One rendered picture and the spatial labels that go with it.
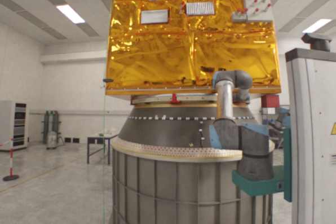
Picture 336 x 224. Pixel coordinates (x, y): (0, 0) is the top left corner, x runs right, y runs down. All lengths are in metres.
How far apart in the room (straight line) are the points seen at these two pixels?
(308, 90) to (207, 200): 1.16
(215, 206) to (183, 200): 0.28
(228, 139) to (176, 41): 1.32
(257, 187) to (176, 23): 1.66
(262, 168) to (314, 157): 0.19
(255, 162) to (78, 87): 8.52
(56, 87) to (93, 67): 2.28
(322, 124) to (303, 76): 0.20
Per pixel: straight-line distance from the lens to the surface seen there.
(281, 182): 0.84
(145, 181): 1.62
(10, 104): 8.17
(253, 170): 0.78
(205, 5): 2.11
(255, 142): 0.76
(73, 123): 8.82
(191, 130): 1.49
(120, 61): 1.85
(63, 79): 9.44
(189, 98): 1.58
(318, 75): 0.82
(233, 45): 1.87
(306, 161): 0.75
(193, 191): 1.51
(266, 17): 2.14
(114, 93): 1.85
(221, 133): 0.75
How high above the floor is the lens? 1.53
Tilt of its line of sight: 6 degrees up
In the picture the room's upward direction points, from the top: straight up
